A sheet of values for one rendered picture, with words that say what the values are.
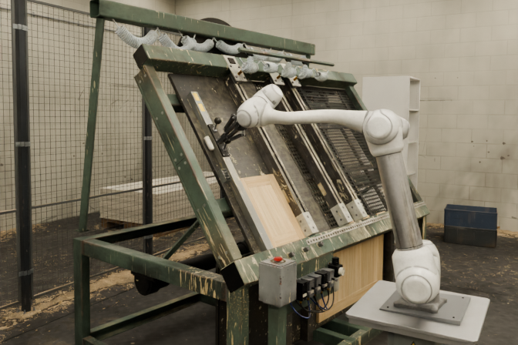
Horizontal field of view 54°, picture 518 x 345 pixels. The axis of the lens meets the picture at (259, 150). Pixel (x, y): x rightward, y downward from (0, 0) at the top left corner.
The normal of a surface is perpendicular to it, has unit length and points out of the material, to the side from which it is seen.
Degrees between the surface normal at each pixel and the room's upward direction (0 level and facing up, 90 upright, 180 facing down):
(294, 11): 90
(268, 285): 90
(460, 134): 90
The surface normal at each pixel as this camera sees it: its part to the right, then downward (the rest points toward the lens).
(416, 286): -0.32, 0.15
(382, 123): -0.37, -0.05
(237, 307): -0.63, 0.05
